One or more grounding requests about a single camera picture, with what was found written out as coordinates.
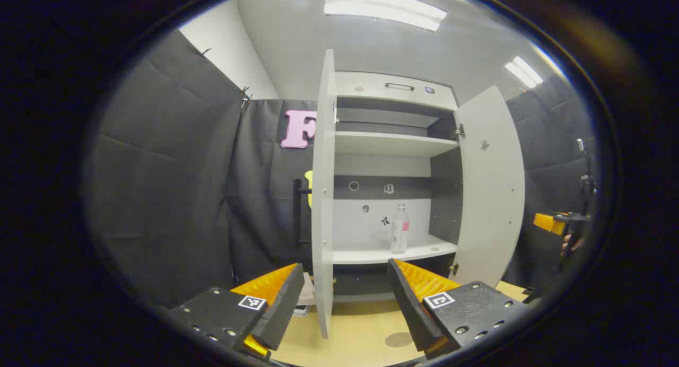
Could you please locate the white cabinet shelf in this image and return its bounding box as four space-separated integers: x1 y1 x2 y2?
334 131 459 158

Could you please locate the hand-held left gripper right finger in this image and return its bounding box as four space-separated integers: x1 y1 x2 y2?
387 258 531 360

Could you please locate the white cabinet drawer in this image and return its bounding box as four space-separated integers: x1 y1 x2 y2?
335 71 458 111

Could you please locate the white cabinet door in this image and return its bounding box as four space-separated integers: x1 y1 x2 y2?
454 86 526 288
311 49 338 339

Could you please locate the white and grey cabinet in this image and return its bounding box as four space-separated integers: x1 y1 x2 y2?
333 71 460 304

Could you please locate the small ceiling light panel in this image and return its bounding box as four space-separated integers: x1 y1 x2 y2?
504 56 544 89

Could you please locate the stack of white papers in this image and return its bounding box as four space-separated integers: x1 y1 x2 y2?
293 273 317 318

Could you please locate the clear plastic bottle pink label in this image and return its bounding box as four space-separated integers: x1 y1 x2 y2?
390 203 410 255

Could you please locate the long ceiling light panel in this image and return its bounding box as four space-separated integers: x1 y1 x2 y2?
324 0 448 32

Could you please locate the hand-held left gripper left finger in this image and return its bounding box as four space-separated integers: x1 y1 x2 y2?
167 262 306 362

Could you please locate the black backdrop cloth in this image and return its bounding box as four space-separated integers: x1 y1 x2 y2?
85 30 597 309

